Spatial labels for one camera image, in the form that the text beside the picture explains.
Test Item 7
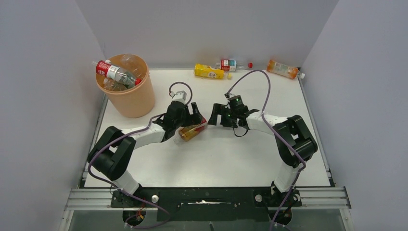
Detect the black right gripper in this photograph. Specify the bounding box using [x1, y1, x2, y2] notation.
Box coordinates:
[208, 103, 238, 128]

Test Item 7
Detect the red-yellow label bottle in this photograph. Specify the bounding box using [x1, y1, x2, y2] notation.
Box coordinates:
[174, 117, 207, 145]

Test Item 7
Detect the green-label upright-lying bottle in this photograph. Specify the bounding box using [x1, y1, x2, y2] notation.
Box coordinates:
[117, 78, 136, 89]

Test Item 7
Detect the large clear unlabelled bottle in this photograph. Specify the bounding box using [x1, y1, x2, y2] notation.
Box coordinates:
[121, 54, 144, 78]

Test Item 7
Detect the red-label bottle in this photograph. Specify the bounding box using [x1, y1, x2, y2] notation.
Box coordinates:
[92, 60, 142, 85]

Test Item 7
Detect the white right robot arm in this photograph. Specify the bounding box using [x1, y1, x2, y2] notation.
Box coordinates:
[208, 95, 318, 205]

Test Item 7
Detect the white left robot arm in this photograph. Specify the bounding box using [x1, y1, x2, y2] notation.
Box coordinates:
[87, 102, 203, 195]

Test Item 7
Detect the orange plastic bin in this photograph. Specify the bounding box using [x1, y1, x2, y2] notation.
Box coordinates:
[92, 54, 155, 118]

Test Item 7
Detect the yellow-label bottle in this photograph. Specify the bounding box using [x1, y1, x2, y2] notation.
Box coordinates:
[194, 64, 232, 80]

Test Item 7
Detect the red-blue label bottle red cap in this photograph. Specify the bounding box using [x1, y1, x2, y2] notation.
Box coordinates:
[215, 59, 253, 72]

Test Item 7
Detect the orange drink bottle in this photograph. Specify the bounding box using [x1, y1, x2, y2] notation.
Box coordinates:
[266, 60, 305, 79]

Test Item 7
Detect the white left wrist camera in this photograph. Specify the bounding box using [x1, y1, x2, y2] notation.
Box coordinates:
[169, 90, 187, 104]

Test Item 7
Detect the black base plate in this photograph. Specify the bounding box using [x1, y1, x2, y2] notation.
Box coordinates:
[110, 186, 302, 224]

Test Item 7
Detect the aluminium frame rail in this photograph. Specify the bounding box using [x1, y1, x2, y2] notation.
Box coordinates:
[59, 187, 355, 231]

